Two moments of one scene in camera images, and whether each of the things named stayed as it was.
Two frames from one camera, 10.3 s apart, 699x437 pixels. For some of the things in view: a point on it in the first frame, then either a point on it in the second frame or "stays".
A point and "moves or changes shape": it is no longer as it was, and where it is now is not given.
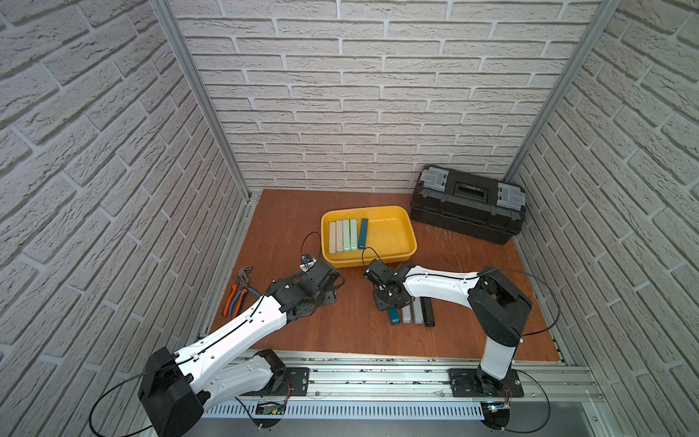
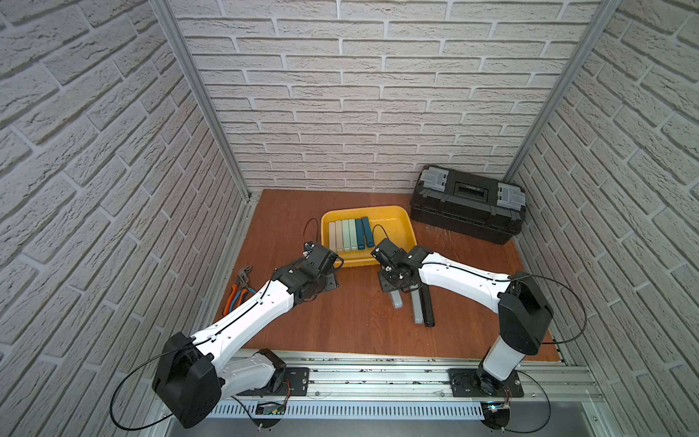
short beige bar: [332, 238] stays
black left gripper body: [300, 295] to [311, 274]
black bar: [427, 310] stays
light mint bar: [353, 234] stays
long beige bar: [339, 236] stays
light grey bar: [406, 314] moves or changes shape
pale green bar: [346, 236] stays
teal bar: [394, 317] to [368, 233]
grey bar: [418, 313] stays
